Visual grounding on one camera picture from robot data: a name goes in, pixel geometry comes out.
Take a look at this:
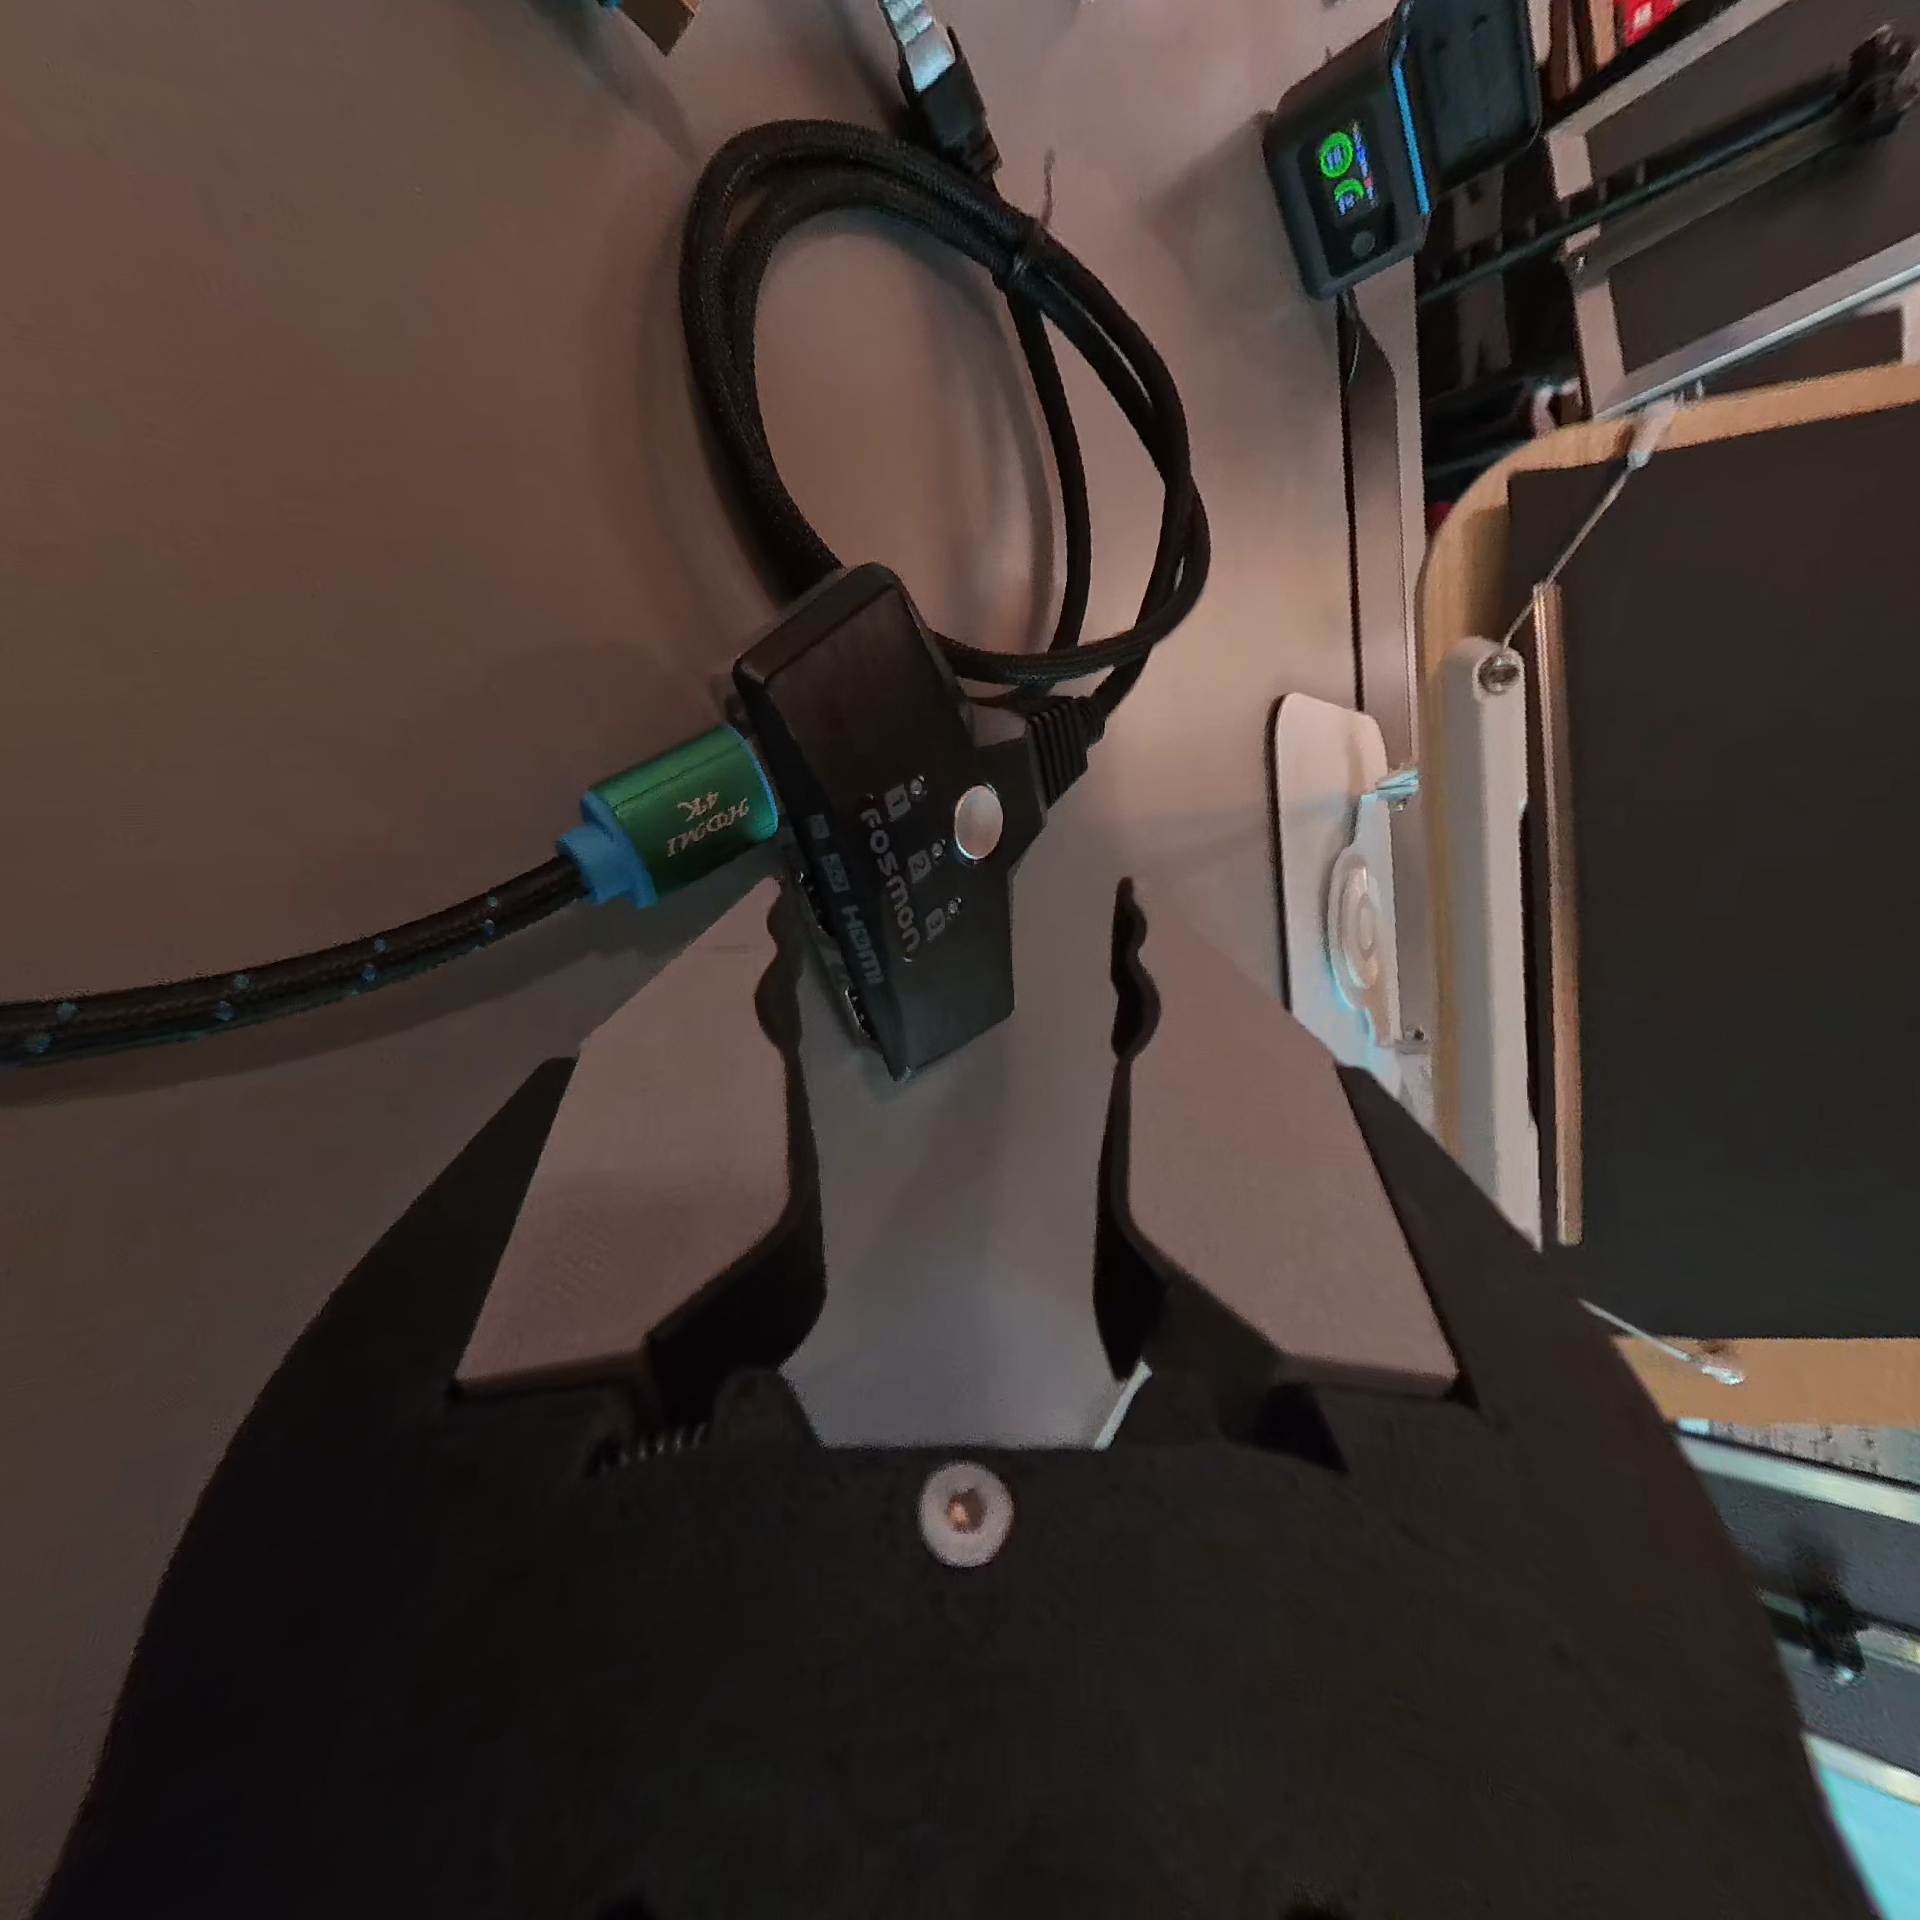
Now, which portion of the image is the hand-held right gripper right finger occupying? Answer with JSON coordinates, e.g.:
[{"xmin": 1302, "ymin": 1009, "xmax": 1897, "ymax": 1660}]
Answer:
[{"xmin": 1093, "ymin": 876, "xmax": 1465, "ymax": 1403}]

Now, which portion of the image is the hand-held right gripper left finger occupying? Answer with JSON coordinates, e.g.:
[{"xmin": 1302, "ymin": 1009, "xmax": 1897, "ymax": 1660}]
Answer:
[{"xmin": 451, "ymin": 883, "xmax": 831, "ymax": 1403}]

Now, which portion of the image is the black silver HDMI switch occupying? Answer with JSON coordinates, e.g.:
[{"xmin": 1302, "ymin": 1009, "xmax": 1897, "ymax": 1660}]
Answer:
[{"xmin": 732, "ymin": 561, "xmax": 1044, "ymax": 1084}]

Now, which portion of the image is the black braided switch cable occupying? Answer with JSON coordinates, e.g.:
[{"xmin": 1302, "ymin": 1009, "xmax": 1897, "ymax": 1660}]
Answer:
[{"xmin": 680, "ymin": 117, "xmax": 1216, "ymax": 806}]

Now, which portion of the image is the black device green display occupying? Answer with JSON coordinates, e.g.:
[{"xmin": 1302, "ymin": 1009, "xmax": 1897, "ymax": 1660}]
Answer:
[{"xmin": 1263, "ymin": 0, "xmax": 1547, "ymax": 300}]

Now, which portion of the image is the aluminium framed black panel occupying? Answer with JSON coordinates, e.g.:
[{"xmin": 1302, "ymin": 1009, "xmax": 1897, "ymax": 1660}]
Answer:
[{"xmin": 1544, "ymin": 0, "xmax": 1920, "ymax": 422}]

